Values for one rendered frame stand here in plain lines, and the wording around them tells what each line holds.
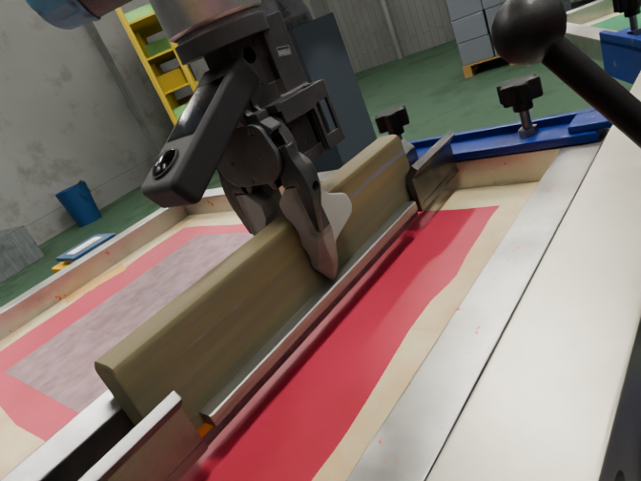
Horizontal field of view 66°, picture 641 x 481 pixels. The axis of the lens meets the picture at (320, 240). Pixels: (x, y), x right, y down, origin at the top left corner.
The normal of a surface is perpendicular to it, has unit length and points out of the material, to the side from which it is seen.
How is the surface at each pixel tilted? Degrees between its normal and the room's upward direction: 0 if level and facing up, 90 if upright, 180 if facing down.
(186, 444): 90
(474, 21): 90
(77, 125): 90
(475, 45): 90
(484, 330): 0
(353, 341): 0
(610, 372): 0
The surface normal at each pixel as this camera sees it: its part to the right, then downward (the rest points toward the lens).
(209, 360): 0.73, -0.02
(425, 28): -0.50, 0.52
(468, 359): -0.37, -0.85
